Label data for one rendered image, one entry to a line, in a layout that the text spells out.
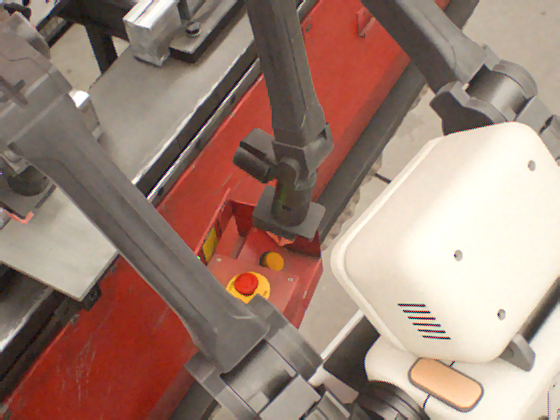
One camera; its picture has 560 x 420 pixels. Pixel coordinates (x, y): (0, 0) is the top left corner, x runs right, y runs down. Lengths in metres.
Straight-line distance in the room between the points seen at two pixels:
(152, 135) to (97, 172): 0.88
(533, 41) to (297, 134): 1.82
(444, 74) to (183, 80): 0.73
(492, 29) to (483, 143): 2.17
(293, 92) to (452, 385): 0.50
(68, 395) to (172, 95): 0.55
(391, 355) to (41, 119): 0.42
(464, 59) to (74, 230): 0.62
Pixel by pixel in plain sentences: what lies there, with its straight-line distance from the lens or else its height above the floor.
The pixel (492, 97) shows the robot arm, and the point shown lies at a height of 1.28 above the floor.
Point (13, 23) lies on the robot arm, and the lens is 0.83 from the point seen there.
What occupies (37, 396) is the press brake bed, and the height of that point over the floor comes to 0.71.
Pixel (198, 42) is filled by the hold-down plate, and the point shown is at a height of 0.90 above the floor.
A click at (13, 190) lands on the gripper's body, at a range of 1.34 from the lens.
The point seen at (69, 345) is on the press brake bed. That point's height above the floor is 0.73.
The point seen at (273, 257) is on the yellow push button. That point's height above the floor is 0.73.
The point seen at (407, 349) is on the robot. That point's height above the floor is 1.24.
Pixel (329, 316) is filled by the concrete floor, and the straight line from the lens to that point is 2.41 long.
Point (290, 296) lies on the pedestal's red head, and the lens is 1.53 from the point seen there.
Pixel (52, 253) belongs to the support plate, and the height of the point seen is 1.00.
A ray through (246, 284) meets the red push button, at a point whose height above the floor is 0.81.
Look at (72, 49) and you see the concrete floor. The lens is 3.21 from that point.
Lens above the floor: 2.07
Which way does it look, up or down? 53 degrees down
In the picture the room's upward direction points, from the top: 10 degrees counter-clockwise
